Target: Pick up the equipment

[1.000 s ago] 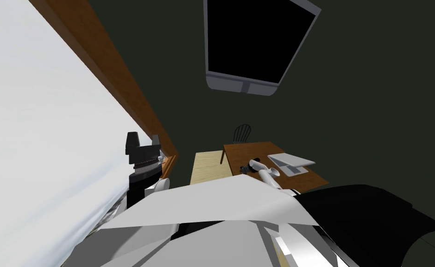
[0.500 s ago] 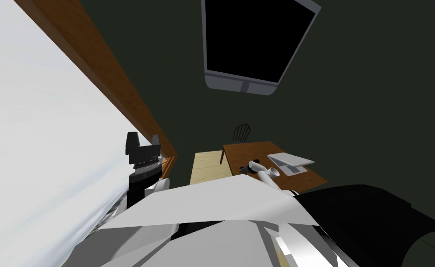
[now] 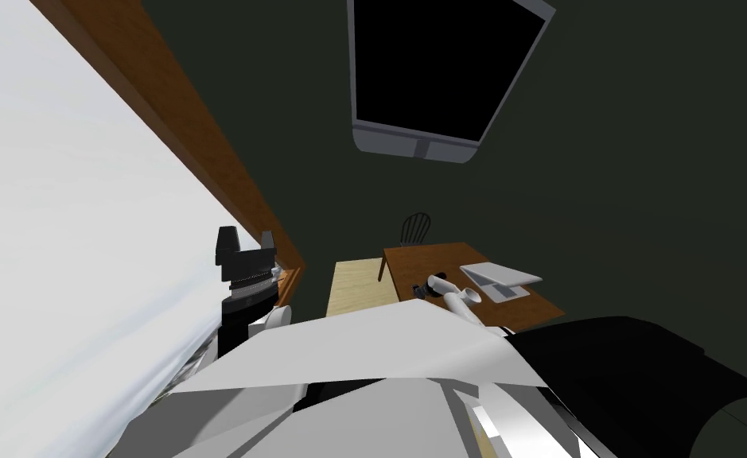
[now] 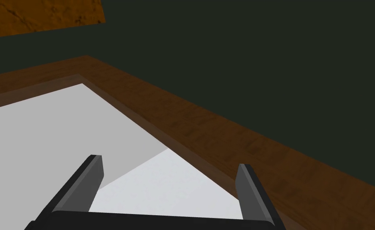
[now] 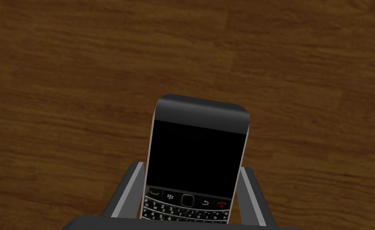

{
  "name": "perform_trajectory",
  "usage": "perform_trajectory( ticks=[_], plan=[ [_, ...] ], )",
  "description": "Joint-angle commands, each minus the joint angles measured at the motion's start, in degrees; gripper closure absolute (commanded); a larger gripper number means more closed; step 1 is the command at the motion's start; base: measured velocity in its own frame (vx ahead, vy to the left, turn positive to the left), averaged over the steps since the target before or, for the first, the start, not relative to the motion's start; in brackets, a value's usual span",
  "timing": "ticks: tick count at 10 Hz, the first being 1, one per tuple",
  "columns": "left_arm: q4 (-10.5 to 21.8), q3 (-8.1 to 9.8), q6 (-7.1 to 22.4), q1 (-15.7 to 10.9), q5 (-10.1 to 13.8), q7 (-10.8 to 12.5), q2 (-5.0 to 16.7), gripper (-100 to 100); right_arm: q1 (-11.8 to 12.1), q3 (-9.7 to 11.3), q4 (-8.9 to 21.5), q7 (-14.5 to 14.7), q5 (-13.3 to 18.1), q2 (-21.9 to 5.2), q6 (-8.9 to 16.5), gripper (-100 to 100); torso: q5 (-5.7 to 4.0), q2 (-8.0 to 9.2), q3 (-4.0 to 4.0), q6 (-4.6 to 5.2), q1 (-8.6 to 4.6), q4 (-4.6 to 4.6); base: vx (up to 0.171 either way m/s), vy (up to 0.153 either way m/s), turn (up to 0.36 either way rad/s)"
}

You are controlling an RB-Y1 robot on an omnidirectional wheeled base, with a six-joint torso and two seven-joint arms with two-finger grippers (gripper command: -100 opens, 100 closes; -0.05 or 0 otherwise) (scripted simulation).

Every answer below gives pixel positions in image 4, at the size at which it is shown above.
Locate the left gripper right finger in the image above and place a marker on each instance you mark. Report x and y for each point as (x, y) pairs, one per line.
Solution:
(249, 198)

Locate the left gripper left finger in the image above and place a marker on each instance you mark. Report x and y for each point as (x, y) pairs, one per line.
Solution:
(83, 185)

